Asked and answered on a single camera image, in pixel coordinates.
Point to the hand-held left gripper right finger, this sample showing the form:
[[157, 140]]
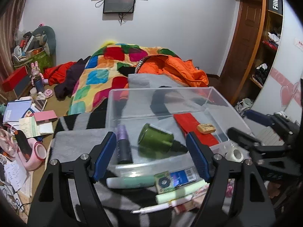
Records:
[[197, 156]]

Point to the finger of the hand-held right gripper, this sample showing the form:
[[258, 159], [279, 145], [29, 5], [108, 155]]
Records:
[[256, 118], [241, 136]]

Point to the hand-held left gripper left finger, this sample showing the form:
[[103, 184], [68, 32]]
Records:
[[104, 157]]

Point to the white tape roll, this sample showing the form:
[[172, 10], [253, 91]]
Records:
[[233, 155]]

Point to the mint green tube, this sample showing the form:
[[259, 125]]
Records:
[[130, 182]]

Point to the light green tube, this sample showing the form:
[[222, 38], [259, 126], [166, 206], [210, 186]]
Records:
[[175, 194]]

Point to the clear plastic storage box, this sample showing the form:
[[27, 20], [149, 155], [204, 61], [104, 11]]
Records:
[[113, 113]]

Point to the white pen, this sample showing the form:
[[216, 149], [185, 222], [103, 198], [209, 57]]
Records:
[[153, 208]]

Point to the purple and black bottle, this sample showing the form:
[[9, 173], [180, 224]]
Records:
[[123, 146]]

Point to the blue packet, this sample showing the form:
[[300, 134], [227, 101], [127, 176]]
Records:
[[185, 176]]

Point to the white plastic bag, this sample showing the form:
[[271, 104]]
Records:
[[281, 114]]

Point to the tan eraser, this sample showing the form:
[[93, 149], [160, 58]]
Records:
[[206, 128]]

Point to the flat red box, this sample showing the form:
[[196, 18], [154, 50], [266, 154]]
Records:
[[189, 123]]

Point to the green bottle with black cap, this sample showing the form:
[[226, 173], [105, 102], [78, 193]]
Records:
[[153, 141]]

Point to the white board with pink hearts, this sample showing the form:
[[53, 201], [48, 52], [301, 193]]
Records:
[[284, 63]]

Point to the wooden shelf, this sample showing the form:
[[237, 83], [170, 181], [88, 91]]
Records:
[[267, 52]]

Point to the pink tape dispenser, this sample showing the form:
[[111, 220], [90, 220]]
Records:
[[34, 160]]

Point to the pink box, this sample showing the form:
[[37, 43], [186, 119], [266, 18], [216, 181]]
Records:
[[45, 117]]

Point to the colourful patchwork quilt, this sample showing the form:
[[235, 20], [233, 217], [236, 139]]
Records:
[[99, 80]]

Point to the pale green book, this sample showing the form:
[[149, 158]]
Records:
[[29, 127]]

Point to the black and orange tool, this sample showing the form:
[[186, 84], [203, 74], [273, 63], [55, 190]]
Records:
[[22, 144]]

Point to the dark phone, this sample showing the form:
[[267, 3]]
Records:
[[40, 104]]

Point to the small pink shoes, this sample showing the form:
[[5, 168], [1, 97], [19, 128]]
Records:
[[48, 93]]

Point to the wooden door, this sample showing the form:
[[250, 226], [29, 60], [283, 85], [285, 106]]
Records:
[[246, 33]]

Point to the dark purple cloth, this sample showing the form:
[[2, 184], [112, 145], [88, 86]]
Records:
[[71, 75]]

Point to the orange padded jacket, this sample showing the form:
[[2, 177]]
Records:
[[175, 68]]

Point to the white papers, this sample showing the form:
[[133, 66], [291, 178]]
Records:
[[11, 175]]

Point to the red cloth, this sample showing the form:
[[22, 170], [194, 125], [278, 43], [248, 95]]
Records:
[[56, 73]]

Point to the blue notebook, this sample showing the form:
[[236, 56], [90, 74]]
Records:
[[16, 111]]

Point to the pink rabbit toy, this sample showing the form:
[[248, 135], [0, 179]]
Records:
[[36, 69]]

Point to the yellow pillow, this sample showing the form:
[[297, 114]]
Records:
[[110, 43]]

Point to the black sign box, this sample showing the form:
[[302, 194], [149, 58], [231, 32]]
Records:
[[275, 4]]

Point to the green box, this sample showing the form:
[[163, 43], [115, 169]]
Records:
[[41, 60]]

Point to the long red box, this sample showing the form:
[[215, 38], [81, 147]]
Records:
[[14, 78]]

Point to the brown curtain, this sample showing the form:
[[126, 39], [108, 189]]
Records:
[[9, 40]]

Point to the small wall monitor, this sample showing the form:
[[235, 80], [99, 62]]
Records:
[[119, 3]]

